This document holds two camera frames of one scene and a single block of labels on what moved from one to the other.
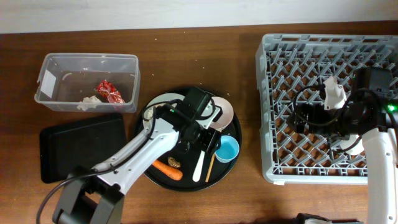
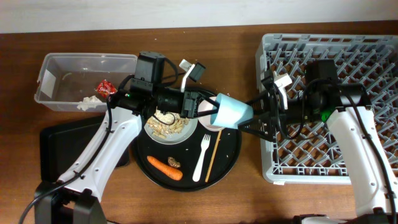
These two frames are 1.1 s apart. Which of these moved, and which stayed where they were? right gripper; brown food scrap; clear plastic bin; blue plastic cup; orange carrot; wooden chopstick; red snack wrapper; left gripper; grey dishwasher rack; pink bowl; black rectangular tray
Moved: right gripper; blue plastic cup; pink bowl; left gripper
Stayed: clear plastic bin; orange carrot; brown food scrap; black rectangular tray; wooden chopstick; grey dishwasher rack; red snack wrapper
